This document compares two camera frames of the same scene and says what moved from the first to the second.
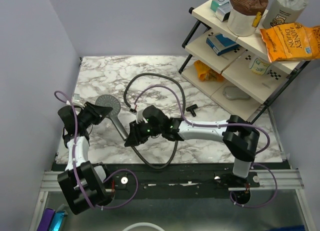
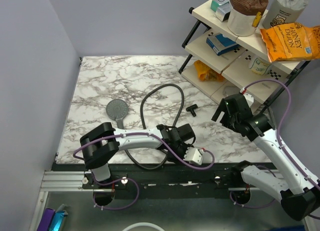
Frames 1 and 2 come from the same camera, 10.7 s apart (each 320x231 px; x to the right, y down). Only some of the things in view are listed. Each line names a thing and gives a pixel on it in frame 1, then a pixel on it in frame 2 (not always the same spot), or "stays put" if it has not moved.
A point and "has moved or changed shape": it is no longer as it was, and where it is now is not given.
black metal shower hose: [183, 114] → [175, 124]
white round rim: [143, 224] stays put
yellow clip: [256, 19] stays put
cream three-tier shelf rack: [237, 72] stays put
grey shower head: [107, 100] has moved or changed shape
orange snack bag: [205, 73] stays put
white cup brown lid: [243, 6] stays put
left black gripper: [98, 112] → [177, 160]
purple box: [46, 220] stays put
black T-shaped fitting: [191, 108] stays put
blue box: [218, 43] stays put
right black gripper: [135, 138] → [222, 106]
